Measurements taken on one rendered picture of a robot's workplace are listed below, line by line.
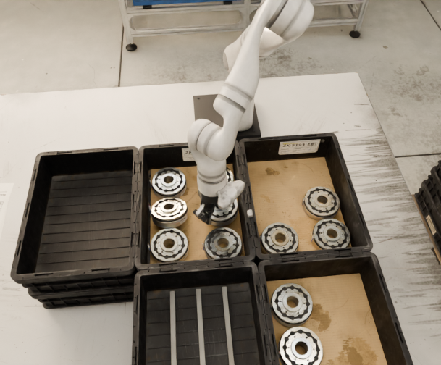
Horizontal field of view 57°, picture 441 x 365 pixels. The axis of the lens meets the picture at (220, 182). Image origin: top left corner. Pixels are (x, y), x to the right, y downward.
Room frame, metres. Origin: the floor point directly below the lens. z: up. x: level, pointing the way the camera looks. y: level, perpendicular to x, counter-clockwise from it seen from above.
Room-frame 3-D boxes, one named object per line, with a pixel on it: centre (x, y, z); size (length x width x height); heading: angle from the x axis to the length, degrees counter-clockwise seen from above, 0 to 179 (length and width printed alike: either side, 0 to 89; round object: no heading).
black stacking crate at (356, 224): (0.64, -0.22, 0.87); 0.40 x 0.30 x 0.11; 5
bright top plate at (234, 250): (0.51, -0.01, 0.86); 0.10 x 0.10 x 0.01
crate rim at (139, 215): (0.61, 0.08, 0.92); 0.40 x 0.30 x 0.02; 5
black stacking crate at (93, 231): (0.58, 0.38, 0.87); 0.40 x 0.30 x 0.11; 5
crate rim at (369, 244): (0.64, -0.22, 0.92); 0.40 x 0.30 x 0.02; 5
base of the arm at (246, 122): (1.06, -0.07, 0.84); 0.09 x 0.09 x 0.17; 85
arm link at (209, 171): (0.60, 0.03, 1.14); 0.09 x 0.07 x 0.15; 53
